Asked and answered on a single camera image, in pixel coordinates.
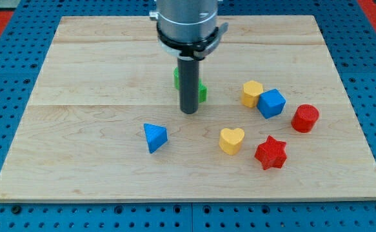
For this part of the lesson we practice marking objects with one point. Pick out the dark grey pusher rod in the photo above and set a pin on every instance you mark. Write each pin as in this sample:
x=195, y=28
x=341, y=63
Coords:
x=188, y=85

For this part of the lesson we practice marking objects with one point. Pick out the green star block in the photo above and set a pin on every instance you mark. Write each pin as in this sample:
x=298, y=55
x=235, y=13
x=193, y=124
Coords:
x=202, y=89

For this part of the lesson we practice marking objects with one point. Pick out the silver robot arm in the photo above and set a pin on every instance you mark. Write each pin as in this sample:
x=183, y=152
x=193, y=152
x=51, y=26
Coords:
x=187, y=30

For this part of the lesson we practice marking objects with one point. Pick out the red star block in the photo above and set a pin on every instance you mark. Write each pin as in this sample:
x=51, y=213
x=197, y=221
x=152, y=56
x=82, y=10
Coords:
x=271, y=153

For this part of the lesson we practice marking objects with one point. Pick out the yellow hexagon block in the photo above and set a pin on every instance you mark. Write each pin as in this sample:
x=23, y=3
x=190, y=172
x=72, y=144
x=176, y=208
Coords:
x=251, y=92

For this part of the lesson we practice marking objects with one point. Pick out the blue triangle block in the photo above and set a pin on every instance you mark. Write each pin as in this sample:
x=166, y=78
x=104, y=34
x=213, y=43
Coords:
x=155, y=135

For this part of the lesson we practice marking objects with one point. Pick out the yellow heart block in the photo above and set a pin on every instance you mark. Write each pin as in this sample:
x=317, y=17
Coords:
x=230, y=140

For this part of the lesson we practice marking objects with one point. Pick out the blue cube block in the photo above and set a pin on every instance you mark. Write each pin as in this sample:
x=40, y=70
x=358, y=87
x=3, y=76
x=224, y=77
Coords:
x=271, y=103

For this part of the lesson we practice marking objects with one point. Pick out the wooden board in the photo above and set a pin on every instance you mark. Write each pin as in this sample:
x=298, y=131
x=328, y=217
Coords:
x=81, y=138

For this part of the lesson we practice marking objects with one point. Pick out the red cylinder block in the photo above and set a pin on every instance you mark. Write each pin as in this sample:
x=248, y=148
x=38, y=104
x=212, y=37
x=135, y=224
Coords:
x=305, y=118

